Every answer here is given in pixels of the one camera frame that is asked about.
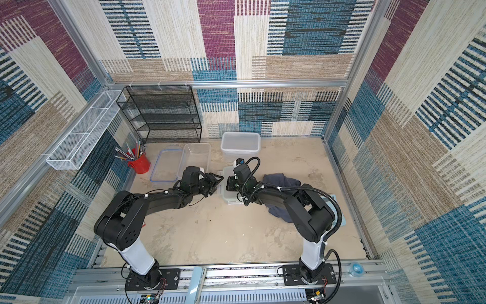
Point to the blue-rimmed clear lunch box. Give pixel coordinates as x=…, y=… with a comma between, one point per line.
x=194, y=154

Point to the blue tape roll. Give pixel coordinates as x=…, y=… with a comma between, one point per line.
x=356, y=269

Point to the aluminium front rail frame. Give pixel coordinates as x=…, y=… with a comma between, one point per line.
x=237, y=283

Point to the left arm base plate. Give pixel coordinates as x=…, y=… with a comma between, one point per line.
x=165, y=279

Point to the pens in red cup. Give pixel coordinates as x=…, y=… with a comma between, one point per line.
x=130, y=154

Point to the white wire wall basket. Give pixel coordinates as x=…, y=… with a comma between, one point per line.
x=74, y=149

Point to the red pencil cup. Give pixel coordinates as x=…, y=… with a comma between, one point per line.
x=140, y=165

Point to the green-rimmed lunch box lid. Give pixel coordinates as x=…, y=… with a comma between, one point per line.
x=230, y=197

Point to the black mesh shelf rack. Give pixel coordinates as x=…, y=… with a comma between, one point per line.
x=162, y=113

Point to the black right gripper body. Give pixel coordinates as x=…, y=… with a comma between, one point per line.
x=233, y=183

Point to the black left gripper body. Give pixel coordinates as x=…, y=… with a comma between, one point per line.
x=204, y=186

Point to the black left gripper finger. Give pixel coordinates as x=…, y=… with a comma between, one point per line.
x=214, y=177
x=209, y=189

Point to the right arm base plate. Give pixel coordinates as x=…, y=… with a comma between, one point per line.
x=292, y=274

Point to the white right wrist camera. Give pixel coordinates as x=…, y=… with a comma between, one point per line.
x=239, y=161

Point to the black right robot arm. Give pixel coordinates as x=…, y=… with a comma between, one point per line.
x=314, y=213

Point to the grey cleaning cloth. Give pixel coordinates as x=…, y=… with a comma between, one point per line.
x=281, y=180

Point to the clear far lunch box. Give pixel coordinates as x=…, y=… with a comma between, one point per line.
x=240, y=145

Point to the blue-rimmed clear lid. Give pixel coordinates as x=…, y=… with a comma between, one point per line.
x=166, y=166

